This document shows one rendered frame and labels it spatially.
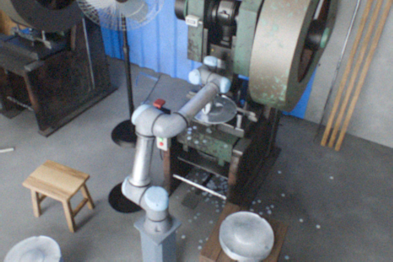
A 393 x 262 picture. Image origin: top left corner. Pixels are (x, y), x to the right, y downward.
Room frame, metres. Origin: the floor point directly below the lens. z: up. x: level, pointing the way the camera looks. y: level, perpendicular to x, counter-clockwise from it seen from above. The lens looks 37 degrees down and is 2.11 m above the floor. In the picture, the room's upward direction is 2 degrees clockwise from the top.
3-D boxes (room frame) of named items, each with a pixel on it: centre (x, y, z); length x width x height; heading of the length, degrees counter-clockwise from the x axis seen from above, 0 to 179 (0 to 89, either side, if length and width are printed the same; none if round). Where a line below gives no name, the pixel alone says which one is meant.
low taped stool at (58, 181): (1.63, 0.87, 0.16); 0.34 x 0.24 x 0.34; 68
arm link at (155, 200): (1.24, 0.18, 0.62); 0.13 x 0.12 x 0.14; 54
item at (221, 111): (1.84, -0.11, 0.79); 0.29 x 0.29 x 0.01
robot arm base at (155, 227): (1.23, 0.17, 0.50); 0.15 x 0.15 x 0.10
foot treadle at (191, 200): (1.85, -0.11, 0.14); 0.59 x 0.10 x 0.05; 152
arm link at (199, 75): (1.70, -0.03, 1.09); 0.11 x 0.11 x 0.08; 54
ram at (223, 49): (1.93, -0.16, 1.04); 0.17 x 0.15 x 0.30; 152
